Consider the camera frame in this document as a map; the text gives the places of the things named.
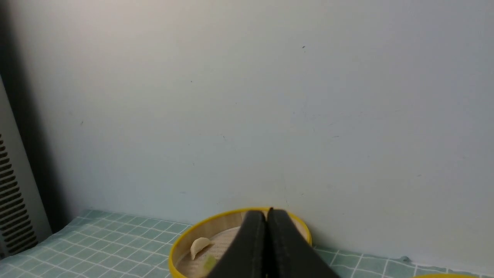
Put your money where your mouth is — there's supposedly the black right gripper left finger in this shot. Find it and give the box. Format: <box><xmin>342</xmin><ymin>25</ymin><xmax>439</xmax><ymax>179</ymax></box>
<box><xmin>208</xmin><ymin>210</ymin><xmax>266</xmax><ymax>278</ymax></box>

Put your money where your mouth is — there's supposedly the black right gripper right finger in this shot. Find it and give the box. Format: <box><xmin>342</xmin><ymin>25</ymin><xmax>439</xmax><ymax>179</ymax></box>
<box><xmin>267</xmin><ymin>208</ymin><xmax>339</xmax><ymax>278</ymax></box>

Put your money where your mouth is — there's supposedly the small green dumpling front left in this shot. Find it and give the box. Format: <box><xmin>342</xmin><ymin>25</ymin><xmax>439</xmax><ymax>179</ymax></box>
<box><xmin>203</xmin><ymin>255</ymin><xmax>217</xmax><ymax>272</ymax></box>

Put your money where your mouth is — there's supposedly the round bamboo steamer basket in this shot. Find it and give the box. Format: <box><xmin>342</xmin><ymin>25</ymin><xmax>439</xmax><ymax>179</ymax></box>
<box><xmin>168</xmin><ymin>207</ymin><xmax>312</xmax><ymax>278</ymax></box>

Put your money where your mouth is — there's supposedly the pale white dumpling at left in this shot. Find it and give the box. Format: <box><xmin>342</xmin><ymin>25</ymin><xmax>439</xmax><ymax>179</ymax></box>
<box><xmin>190</xmin><ymin>237</ymin><xmax>212</xmax><ymax>260</ymax></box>

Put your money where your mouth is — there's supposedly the round bamboo steamer lid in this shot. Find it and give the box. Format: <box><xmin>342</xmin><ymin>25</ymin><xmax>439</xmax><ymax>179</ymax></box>
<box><xmin>413</xmin><ymin>273</ymin><xmax>476</xmax><ymax>278</ymax></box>

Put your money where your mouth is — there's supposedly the green white checkered tablecloth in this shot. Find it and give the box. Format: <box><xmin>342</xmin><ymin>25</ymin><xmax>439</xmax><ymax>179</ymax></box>
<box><xmin>0</xmin><ymin>209</ymin><xmax>494</xmax><ymax>278</ymax></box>

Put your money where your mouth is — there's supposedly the white vented appliance panel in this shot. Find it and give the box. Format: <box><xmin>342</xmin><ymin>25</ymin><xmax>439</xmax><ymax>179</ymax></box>
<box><xmin>0</xmin><ymin>84</ymin><xmax>52</xmax><ymax>259</ymax></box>

